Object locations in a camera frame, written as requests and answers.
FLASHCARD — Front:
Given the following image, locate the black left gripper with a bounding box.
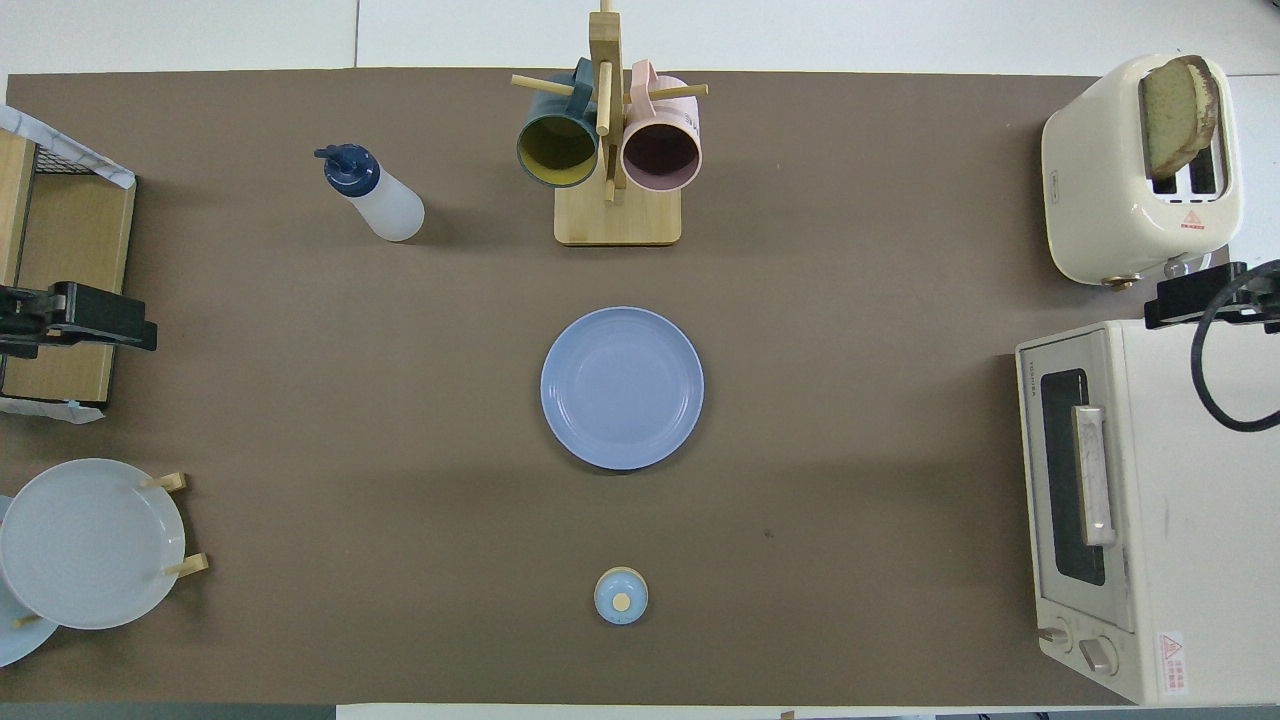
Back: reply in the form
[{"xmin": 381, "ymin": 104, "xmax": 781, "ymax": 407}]
[{"xmin": 0, "ymin": 282, "xmax": 158, "ymax": 359}]

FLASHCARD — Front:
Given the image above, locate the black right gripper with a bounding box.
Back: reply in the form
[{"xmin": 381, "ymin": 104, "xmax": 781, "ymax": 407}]
[{"xmin": 1145, "ymin": 262, "xmax": 1280, "ymax": 336}]

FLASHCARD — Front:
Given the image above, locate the toasted bread slice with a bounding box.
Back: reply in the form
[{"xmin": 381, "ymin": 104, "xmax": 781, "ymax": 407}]
[{"xmin": 1140, "ymin": 56, "xmax": 1220, "ymax": 181}]

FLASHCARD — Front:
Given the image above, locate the blue-capped translucent squeeze bottle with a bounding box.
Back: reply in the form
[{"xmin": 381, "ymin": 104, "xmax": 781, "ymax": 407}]
[{"xmin": 314, "ymin": 144, "xmax": 426, "ymax": 243}]

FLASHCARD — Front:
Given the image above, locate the wooden plate rack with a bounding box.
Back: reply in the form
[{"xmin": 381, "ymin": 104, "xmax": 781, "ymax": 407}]
[{"xmin": 12, "ymin": 472, "xmax": 210, "ymax": 629}]

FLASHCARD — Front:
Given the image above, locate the pale grey plate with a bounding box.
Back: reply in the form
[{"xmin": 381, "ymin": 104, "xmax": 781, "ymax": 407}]
[{"xmin": 0, "ymin": 458, "xmax": 187, "ymax": 631}]

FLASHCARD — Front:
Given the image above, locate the light blue plate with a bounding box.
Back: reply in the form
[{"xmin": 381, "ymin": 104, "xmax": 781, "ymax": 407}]
[{"xmin": 0, "ymin": 495, "xmax": 61, "ymax": 668}]

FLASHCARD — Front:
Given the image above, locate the periwinkle blue plate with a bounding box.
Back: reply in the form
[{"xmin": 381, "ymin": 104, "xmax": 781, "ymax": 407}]
[{"xmin": 540, "ymin": 306, "xmax": 705, "ymax": 472}]

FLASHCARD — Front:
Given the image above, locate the cream two-slot toaster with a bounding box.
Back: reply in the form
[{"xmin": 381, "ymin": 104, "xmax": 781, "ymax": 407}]
[{"xmin": 1041, "ymin": 54, "xmax": 1244, "ymax": 287}]

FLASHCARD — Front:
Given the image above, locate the white toaster oven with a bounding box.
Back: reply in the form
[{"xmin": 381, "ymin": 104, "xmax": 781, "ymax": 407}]
[{"xmin": 1015, "ymin": 318, "xmax": 1280, "ymax": 707}]

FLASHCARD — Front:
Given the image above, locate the brown table mat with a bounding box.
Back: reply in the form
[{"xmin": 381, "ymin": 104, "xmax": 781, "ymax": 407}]
[{"xmin": 0, "ymin": 68, "xmax": 1233, "ymax": 706}]

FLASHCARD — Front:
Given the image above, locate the dark teal mug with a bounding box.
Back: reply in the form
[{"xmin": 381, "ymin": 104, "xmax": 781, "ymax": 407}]
[{"xmin": 516, "ymin": 57, "xmax": 601, "ymax": 189}]

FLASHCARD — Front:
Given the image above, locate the wooden mug tree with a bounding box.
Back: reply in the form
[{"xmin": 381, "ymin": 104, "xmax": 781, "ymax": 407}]
[{"xmin": 511, "ymin": 0, "xmax": 709, "ymax": 247}]

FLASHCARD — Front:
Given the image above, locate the pink mug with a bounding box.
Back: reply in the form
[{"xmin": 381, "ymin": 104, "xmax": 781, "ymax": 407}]
[{"xmin": 621, "ymin": 59, "xmax": 704, "ymax": 194}]

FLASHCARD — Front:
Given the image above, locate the small blue jar wooden knob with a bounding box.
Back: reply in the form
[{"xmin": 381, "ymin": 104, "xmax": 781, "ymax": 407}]
[{"xmin": 594, "ymin": 566, "xmax": 649, "ymax": 627}]

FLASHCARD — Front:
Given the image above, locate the white toaster power cord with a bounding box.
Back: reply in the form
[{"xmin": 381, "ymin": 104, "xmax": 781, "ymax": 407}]
[{"xmin": 1163, "ymin": 252, "xmax": 1229, "ymax": 281}]

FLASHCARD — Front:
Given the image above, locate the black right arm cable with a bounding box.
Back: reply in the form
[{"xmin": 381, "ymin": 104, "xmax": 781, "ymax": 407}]
[{"xmin": 1190, "ymin": 258, "xmax": 1280, "ymax": 433}]

